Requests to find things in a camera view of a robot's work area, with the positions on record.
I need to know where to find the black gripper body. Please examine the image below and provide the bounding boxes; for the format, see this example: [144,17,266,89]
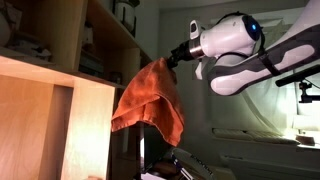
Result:
[170,40,192,65]

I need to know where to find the orange terry towel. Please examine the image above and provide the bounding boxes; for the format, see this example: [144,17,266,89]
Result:
[110,57,185,148]

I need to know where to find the black computer monitor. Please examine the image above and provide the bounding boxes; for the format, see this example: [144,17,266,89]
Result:
[142,121,179,171]

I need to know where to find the small dark jar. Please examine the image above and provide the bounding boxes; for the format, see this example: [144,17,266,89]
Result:
[109,71,123,85]

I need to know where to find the white pot in black stand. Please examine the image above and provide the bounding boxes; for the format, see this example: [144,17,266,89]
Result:
[112,0,138,38]

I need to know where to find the dark book stack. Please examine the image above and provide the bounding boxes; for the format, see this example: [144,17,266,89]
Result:
[78,49,105,79]

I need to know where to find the small white figurine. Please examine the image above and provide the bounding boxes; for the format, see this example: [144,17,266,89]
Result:
[81,20,95,46]

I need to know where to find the white sheet curtain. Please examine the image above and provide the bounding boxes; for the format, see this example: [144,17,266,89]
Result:
[209,18,298,136]

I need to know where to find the white round disc with text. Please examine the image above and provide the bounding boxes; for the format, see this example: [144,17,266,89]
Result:
[170,147,216,180]

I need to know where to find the small brown rounded object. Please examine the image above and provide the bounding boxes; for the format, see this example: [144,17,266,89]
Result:
[150,160,181,178]

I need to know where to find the white windowsill cushion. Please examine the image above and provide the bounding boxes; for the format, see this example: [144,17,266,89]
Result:
[211,127,301,146]

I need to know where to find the wooden shelf unit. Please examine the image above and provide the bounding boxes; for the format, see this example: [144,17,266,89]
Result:
[0,0,160,180]

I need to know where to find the pile of papers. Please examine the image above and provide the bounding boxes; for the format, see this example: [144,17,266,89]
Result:
[6,31,52,63]

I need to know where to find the small brown bowl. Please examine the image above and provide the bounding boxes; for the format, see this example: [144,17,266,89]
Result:
[294,133,316,147]

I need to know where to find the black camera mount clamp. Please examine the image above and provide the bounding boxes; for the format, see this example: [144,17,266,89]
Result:
[298,80,320,104]

